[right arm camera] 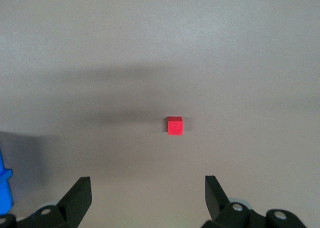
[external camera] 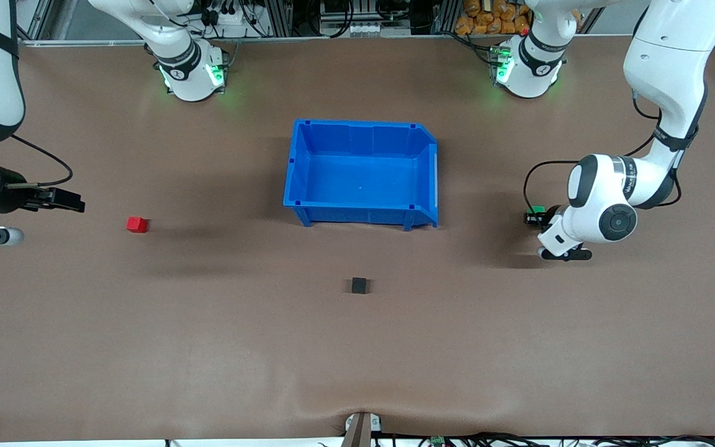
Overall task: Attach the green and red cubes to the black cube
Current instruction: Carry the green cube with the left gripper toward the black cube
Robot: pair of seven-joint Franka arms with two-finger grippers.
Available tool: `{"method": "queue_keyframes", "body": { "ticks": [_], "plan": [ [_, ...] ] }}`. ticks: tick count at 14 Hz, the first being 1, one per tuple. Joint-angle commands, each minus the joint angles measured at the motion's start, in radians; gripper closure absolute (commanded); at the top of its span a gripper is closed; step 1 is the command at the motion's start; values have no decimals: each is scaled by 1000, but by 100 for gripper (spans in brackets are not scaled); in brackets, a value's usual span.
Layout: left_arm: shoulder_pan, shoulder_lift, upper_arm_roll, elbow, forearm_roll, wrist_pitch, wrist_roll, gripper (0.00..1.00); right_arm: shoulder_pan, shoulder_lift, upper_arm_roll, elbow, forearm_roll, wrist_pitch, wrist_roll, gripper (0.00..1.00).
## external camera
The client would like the blue plastic storage bin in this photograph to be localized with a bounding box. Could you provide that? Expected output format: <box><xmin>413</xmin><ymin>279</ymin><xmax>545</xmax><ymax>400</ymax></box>
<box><xmin>282</xmin><ymin>119</ymin><xmax>440</xmax><ymax>232</ymax></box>

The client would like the orange toy bread pile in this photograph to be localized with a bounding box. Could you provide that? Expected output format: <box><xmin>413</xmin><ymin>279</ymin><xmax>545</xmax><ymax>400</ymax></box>
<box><xmin>455</xmin><ymin>0</ymin><xmax>532</xmax><ymax>36</ymax></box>

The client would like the white connector block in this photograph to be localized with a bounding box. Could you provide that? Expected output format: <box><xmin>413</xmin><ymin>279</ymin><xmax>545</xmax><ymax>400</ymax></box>
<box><xmin>346</xmin><ymin>22</ymin><xmax>397</xmax><ymax>36</ymax></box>

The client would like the white power strip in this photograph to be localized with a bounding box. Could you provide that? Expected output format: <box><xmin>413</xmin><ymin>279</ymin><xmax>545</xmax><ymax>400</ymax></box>
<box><xmin>199</xmin><ymin>5</ymin><xmax>253</xmax><ymax>29</ymax></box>

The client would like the metal table edge clamp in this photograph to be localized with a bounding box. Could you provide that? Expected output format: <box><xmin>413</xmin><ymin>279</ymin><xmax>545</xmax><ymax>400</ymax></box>
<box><xmin>344</xmin><ymin>411</ymin><xmax>383</xmax><ymax>447</ymax></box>

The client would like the black electronics rack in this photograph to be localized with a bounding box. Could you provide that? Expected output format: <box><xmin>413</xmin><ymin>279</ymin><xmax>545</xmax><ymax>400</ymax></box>
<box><xmin>292</xmin><ymin>0</ymin><xmax>436</xmax><ymax>37</ymax></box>

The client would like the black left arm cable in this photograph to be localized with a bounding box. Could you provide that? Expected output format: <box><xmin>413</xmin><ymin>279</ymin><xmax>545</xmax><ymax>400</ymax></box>
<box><xmin>523</xmin><ymin>93</ymin><xmax>684</xmax><ymax>215</ymax></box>

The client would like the aluminium frame profile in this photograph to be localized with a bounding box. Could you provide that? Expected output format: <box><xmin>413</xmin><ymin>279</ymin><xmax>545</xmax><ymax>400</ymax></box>
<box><xmin>16</xmin><ymin>0</ymin><xmax>54</xmax><ymax>44</ymax></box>

